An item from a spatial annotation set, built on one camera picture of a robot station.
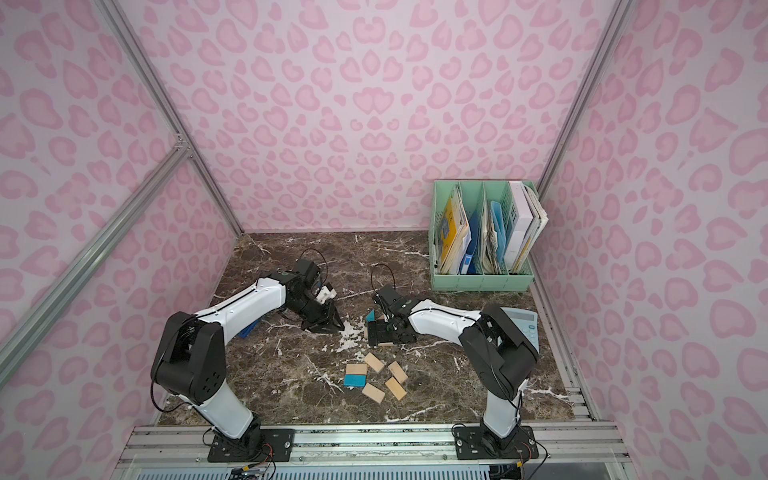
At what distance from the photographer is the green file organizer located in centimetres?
90

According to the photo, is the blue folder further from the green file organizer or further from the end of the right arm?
the end of the right arm

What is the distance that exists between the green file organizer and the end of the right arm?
0.88 ft

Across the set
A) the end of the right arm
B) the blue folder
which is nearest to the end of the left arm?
the end of the right arm
